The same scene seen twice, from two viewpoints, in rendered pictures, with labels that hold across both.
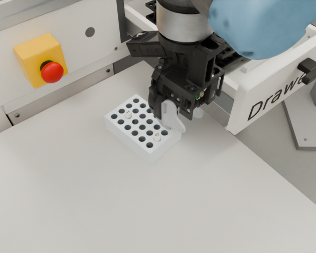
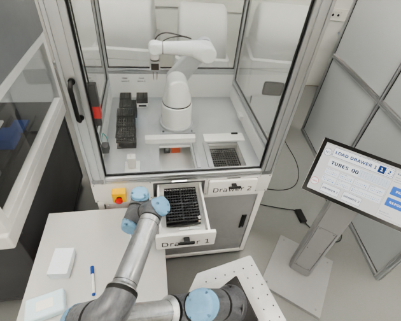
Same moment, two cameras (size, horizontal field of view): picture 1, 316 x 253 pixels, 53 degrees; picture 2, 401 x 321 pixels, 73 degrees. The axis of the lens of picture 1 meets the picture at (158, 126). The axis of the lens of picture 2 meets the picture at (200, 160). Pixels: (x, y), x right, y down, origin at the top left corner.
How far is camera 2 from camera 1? 100 cm
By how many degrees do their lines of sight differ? 19
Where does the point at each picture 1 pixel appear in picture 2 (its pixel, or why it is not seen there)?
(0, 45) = (108, 187)
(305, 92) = (289, 254)
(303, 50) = (186, 234)
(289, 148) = not seen: hidden behind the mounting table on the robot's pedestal
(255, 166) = (161, 264)
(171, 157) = not seen: hidden behind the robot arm
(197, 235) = not seen: hidden behind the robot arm
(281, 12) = (126, 228)
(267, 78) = (165, 237)
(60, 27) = (130, 187)
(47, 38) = (123, 190)
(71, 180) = (106, 237)
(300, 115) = (275, 265)
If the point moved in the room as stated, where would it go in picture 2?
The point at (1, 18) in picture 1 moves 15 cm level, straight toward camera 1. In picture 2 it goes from (111, 181) to (103, 204)
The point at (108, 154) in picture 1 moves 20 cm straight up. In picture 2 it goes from (122, 234) to (118, 211)
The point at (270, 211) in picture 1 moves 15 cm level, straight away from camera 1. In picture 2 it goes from (151, 280) to (182, 271)
